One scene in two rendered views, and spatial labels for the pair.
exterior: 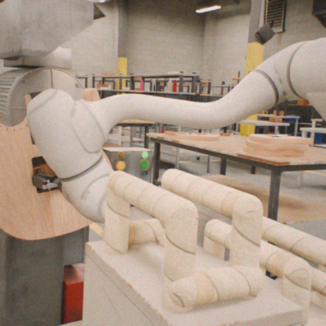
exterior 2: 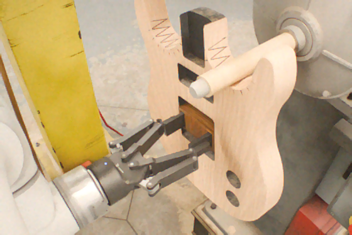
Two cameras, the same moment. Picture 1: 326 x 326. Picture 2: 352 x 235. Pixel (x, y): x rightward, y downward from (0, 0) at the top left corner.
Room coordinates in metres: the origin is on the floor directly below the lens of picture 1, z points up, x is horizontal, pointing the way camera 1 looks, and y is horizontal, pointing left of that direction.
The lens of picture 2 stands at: (1.16, -0.11, 1.58)
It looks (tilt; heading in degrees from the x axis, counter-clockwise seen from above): 49 degrees down; 83
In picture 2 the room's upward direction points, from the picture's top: straight up
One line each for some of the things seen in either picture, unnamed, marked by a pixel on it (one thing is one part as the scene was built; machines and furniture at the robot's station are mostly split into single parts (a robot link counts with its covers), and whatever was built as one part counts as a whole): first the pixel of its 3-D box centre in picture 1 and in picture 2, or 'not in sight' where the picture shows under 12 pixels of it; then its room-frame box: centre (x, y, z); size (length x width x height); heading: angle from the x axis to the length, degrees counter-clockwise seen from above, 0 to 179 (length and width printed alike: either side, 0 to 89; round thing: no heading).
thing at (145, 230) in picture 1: (141, 231); not in sight; (0.62, 0.03, 1.12); 0.11 x 0.03 x 0.03; 119
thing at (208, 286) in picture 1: (218, 284); not in sight; (0.46, -0.06, 1.12); 0.11 x 0.03 x 0.03; 119
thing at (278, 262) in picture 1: (251, 248); not in sight; (0.60, -0.12, 1.12); 0.20 x 0.03 x 0.03; 28
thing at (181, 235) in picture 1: (179, 260); not in sight; (0.45, -0.02, 1.15); 0.03 x 0.03 x 0.09
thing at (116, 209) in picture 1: (117, 217); not in sight; (0.59, 0.06, 1.15); 0.03 x 0.03 x 0.09
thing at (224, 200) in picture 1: (205, 192); not in sight; (0.56, -0.05, 1.20); 0.20 x 0.03 x 0.03; 28
